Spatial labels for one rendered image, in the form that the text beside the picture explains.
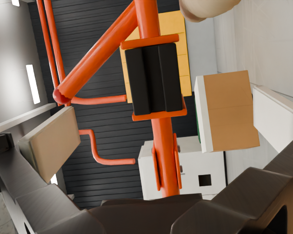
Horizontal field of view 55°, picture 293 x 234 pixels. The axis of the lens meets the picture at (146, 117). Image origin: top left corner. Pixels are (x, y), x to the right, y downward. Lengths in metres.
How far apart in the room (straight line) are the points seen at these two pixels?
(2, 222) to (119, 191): 6.67
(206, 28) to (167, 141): 7.42
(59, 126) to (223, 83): 2.16
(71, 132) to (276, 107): 0.13
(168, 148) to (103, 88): 10.84
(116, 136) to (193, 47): 5.39
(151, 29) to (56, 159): 0.17
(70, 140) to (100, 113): 11.18
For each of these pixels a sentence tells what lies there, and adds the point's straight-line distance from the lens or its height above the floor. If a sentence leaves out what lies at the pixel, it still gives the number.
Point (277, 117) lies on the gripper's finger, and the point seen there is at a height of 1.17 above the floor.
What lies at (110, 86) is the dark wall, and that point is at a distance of 11.12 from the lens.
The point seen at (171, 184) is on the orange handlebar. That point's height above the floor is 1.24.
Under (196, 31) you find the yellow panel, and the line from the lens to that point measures 7.68.
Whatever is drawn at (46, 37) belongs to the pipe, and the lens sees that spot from 8.89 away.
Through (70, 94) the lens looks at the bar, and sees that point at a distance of 0.35.
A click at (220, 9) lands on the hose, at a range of 0.25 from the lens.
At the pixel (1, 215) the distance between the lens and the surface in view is 6.53.
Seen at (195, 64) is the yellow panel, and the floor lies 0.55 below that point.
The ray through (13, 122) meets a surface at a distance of 9.08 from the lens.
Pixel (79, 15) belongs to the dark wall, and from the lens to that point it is 11.41.
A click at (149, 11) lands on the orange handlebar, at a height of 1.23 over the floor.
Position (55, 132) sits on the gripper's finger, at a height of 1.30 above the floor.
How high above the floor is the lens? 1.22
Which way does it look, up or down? 6 degrees up
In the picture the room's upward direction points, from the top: 96 degrees counter-clockwise
